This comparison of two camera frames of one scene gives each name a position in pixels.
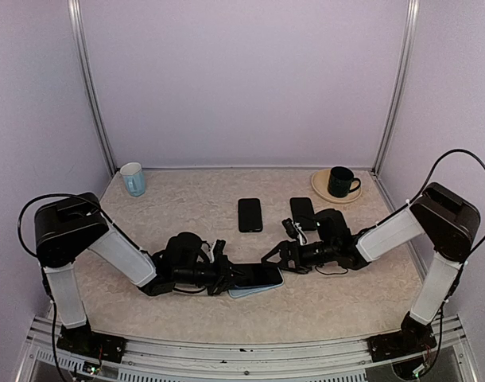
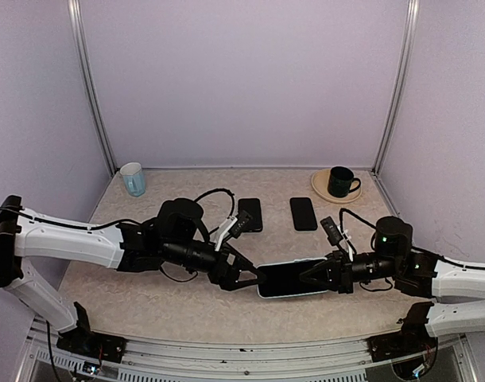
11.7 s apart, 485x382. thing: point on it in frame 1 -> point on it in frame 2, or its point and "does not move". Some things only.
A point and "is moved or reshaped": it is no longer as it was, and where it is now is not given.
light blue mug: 134,178 does not move
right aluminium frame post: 403,74 does not move
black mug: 340,181 does not move
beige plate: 320,181 does not move
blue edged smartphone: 256,274 is moved or reshaped
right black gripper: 286,247 -> 340,271
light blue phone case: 236,292 -> 283,280
